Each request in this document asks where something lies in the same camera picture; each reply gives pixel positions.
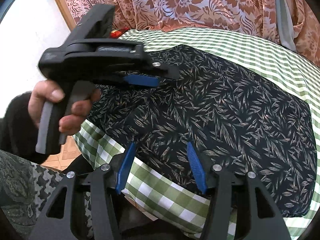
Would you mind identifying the black leaf-print pants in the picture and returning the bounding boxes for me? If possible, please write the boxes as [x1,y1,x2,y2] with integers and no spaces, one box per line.
[88,45,317,217]

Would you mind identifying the person's dark-sleeved left forearm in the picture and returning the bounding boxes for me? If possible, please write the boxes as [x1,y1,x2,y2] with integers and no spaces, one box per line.
[1,92,48,164]

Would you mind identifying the person's left hand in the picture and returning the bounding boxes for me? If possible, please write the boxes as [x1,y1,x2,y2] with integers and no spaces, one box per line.
[28,80,102,136]

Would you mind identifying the colourful checkered pillow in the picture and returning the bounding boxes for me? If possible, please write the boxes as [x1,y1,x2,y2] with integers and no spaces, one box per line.
[109,27,130,39]

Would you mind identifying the black white patterned garment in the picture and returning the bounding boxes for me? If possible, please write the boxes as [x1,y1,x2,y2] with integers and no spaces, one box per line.
[1,151,93,239]

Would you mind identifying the pink floral curtain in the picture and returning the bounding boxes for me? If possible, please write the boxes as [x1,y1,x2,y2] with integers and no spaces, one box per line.
[65,0,319,65]

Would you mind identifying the green white checkered bedsheet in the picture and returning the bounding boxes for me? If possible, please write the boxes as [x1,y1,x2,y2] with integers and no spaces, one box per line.
[74,28,319,239]

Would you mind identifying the grey curtain tie strip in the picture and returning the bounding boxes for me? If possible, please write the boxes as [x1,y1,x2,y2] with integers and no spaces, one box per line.
[275,0,297,53]

